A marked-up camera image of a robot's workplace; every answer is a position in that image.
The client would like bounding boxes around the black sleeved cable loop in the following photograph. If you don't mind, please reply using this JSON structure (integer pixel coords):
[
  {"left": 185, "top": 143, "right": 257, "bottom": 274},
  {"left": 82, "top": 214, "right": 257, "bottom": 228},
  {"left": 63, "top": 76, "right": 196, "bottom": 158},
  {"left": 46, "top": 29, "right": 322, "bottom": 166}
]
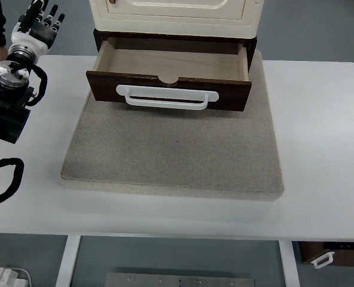
[{"left": 0, "top": 157, "right": 25, "bottom": 206}]

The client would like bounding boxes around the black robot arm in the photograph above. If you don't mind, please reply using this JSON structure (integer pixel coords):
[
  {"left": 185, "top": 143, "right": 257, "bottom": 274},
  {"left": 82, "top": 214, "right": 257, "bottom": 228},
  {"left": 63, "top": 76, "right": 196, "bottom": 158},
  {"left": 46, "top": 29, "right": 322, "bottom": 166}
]
[{"left": 0, "top": 46, "right": 48, "bottom": 144}]

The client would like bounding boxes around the brown wooden drawer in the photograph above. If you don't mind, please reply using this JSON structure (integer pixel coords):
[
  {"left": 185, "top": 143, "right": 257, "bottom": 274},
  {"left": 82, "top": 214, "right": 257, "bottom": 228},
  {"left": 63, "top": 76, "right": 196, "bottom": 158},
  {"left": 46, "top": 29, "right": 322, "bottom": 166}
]
[{"left": 86, "top": 37, "right": 252, "bottom": 111}]

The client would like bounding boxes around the black white robotic hand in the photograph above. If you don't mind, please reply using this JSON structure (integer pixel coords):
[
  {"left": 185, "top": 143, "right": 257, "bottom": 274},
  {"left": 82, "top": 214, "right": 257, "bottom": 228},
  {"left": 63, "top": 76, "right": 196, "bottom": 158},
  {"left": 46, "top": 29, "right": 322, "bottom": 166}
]
[{"left": 8, "top": 1, "right": 65, "bottom": 62}]

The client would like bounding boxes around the white table leg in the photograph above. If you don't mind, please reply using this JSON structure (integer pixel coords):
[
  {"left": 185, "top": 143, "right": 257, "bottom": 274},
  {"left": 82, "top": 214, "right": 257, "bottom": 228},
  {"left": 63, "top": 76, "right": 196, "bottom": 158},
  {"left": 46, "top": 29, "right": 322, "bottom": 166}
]
[
  {"left": 55, "top": 235, "right": 81, "bottom": 287},
  {"left": 279, "top": 240, "right": 300, "bottom": 287}
]

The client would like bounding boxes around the white left table leg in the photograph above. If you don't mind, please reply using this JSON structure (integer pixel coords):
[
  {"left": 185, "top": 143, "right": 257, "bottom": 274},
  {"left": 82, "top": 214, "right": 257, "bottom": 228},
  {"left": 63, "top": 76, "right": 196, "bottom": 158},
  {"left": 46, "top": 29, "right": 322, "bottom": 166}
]
[{"left": 55, "top": 235, "right": 81, "bottom": 287}]

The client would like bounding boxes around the cream upper cabinet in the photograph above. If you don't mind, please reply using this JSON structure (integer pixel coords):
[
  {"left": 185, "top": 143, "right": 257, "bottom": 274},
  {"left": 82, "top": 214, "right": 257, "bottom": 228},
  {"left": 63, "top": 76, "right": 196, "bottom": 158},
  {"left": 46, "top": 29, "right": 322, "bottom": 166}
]
[{"left": 90, "top": 0, "right": 264, "bottom": 39}]

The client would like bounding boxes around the white drawer handle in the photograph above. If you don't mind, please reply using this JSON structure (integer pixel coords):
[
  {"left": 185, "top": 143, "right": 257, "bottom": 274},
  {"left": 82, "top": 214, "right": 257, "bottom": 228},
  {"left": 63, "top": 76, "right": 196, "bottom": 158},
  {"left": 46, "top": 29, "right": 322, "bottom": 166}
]
[{"left": 116, "top": 84, "right": 219, "bottom": 111}]

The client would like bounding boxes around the white right table leg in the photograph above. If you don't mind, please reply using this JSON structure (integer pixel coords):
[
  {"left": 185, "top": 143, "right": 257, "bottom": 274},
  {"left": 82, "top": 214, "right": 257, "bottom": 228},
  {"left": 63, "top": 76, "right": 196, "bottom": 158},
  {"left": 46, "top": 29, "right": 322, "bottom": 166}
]
[{"left": 279, "top": 240, "right": 300, "bottom": 287}]

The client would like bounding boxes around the brown box with white handle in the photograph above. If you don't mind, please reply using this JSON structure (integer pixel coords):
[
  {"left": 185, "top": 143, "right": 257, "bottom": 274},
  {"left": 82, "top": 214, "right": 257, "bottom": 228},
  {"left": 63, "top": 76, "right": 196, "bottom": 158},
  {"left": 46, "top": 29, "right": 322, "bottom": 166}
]
[{"left": 298, "top": 242, "right": 354, "bottom": 269}]

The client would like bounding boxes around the white power adapter with cable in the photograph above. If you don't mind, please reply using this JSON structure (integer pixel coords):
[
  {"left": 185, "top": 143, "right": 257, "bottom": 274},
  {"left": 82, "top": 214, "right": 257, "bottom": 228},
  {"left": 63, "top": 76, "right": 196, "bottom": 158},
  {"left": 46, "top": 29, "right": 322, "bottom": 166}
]
[{"left": 0, "top": 267, "right": 32, "bottom": 287}]

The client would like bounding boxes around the dark brown cabinet base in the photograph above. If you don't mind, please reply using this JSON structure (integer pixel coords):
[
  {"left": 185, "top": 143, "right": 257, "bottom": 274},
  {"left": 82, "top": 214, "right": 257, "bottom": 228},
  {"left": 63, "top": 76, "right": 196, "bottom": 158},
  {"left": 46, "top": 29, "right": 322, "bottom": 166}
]
[{"left": 93, "top": 28, "right": 257, "bottom": 70}]

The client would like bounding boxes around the beige fabric pad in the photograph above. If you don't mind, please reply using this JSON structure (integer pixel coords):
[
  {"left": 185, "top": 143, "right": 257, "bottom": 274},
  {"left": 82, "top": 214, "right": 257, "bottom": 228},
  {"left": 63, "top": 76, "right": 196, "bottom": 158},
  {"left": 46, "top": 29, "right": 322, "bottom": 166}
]
[{"left": 60, "top": 52, "right": 284, "bottom": 201}]

